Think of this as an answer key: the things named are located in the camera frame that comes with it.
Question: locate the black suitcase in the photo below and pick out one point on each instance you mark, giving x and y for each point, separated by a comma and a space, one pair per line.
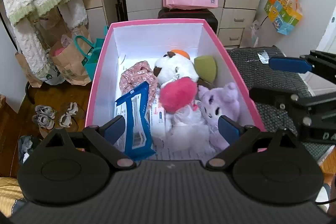
205, 14

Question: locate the pink fluffy ball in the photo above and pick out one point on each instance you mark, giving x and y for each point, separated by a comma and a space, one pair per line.
178, 94

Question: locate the brown paper bag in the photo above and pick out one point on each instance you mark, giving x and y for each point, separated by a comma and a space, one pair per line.
69, 60

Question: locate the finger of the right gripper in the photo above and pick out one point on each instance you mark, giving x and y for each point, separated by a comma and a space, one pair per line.
290, 64
273, 97

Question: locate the orange sponge ball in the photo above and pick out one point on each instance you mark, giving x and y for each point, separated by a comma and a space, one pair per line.
181, 52

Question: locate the blue wet wipes pack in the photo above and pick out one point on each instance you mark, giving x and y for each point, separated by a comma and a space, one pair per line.
135, 141

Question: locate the black table mat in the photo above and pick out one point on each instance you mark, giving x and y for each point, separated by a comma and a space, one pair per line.
257, 74

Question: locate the white door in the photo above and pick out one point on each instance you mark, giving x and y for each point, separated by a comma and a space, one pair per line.
327, 43

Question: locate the colourful gift bag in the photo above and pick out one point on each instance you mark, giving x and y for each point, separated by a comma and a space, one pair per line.
283, 14

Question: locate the teal gift bag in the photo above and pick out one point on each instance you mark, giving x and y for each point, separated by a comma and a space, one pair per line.
92, 55

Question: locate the pink cardboard box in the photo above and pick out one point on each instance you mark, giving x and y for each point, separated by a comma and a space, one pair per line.
170, 47

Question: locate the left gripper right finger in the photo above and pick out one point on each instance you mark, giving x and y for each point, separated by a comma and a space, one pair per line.
240, 138

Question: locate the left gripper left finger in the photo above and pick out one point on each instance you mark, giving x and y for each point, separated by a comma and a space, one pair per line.
104, 137

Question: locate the left sneaker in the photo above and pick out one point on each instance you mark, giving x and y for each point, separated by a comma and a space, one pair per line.
44, 117

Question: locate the white plush toy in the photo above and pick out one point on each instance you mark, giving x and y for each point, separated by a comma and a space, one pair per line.
172, 67

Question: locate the purple plush toy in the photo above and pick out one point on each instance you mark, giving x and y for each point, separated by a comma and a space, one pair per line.
217, 102

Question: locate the pink floral cloth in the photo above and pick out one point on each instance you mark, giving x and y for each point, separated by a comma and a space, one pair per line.
137, 74

